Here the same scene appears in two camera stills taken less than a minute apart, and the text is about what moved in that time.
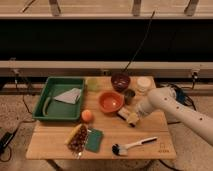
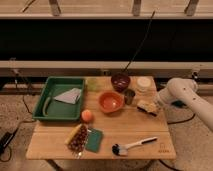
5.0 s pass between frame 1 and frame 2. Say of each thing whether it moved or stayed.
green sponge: stayed
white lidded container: stayed
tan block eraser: moved
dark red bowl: stayed
